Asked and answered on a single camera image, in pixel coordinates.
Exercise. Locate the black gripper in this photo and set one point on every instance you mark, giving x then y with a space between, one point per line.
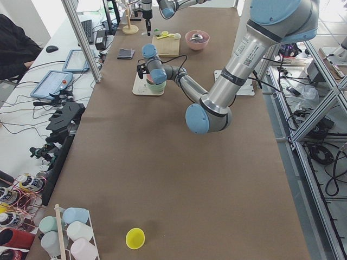
147 13

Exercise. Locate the small pink bowl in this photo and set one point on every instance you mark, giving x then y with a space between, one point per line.
149 79

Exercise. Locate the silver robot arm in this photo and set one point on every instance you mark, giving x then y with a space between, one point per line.
166 8
270 23

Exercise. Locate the large pink bowl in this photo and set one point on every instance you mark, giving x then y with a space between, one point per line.
197 39

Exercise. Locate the green bowl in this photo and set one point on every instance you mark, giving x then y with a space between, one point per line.
156 88

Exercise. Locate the dark tray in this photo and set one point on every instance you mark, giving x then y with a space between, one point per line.
136 14

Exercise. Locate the wooden mug stand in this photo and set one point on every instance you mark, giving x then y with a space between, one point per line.
130 28

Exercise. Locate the yellow toy knife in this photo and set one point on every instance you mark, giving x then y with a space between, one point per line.
165 36

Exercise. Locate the wooden cutting board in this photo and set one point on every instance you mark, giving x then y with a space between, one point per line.
166 47

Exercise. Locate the white toy garlic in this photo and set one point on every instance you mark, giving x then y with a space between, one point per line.
177 36

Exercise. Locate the grey folded cloth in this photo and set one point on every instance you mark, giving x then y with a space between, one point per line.
125 54

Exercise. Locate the black power adapter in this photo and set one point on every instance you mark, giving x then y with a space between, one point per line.
100 40

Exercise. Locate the black keyboard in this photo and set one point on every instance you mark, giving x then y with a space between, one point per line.
88 29

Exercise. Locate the cream rectangular tray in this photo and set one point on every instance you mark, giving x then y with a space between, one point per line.
140 87

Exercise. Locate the blue framed tablet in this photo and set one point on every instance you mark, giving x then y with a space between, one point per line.
75 62
53 82

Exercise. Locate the black computer mouse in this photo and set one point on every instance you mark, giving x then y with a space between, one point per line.
51 48

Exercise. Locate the black tool holder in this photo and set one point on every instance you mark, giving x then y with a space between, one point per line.
59 121

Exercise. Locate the blue plastic cup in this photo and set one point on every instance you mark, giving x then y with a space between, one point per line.
73 214

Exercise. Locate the yellow plastic cup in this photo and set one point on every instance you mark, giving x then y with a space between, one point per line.
135 238

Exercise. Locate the white plastic cup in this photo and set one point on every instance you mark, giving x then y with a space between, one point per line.
77 230

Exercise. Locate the green plastic cup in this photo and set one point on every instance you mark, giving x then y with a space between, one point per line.
48 224

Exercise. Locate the pink plastic cup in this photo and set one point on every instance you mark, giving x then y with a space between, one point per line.
82 249

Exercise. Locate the grey plastic cup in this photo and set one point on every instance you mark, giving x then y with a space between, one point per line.
50 243

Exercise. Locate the red can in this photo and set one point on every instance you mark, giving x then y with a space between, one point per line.
14 238

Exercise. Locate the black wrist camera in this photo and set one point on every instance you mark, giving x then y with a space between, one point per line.
141 69

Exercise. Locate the aluminium frame post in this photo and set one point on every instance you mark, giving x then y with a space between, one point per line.
72 15

